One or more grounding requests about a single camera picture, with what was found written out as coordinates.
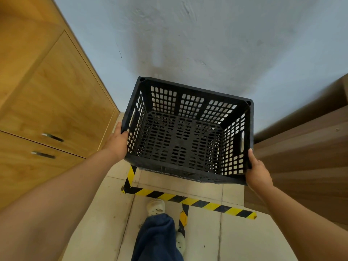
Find person's left hand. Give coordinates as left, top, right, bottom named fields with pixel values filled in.
left=102, top=121, right=130, bottom=162

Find person's right hand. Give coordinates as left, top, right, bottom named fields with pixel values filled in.
left=244, top=148, right=274, bottom=193

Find person's right forearm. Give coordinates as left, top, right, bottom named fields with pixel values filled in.
left=257, top=185, right=348, bottom=261

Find person's left forearm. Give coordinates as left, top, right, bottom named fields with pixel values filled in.
left=0, top=148, right=120, bottom=261

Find person's blue jeans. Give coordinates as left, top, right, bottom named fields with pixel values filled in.
left=131, top=213, right=185, bottom=261

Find brown striped wooden desk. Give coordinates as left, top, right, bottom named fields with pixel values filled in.
left=244, top=73, right=348, bottom=232

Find yellow black striped floor tape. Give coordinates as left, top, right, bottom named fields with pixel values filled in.
left=121, top=165, right=258, bottom=238

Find white clog shoe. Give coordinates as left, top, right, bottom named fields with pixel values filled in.
left=146, top=199, right=166, bottom=217
left=175, top=231, right=187, bottom=256

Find light oak wooden cabinet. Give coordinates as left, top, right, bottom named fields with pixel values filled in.
left=0, top=0, right=120, bottom=212

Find dark metal cabinet handle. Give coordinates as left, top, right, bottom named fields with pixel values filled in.
left=41, top=133, right=65, bottom=143
left=31, top=151, right=56, bottom=160

